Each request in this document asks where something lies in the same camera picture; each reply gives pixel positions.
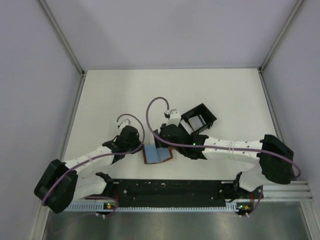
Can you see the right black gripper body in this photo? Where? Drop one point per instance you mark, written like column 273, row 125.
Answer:
column 164, row 144

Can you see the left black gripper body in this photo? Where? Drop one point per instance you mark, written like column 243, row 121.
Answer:
column 132, row 146

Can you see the brown leather card holder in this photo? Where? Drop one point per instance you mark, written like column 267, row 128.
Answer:
column 154, row 155

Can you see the credit cards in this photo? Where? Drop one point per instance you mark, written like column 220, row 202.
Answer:
column 194, row 123

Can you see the black card rack box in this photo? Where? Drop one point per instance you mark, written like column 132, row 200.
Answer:
column 207, row 115

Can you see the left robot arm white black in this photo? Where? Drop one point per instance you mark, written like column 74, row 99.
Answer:
column 83, row 178

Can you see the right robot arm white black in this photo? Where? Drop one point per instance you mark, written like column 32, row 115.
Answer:
column 270, row 157

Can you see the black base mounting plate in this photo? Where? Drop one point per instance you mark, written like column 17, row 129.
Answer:
column 160, row 193

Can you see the grey slotted cable duct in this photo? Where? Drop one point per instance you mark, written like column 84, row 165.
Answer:
column 103, row 207

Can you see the aluminium front rail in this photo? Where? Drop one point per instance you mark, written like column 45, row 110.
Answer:
column 296, row 191

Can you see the left aluminium frame post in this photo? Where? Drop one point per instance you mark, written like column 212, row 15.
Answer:
column 60, row 36

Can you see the aluminium frame post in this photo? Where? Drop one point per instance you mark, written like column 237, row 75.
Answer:
column 298, row 6
column 60, row 36

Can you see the right aluminium frame post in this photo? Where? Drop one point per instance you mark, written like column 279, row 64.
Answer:
column 298, row 6

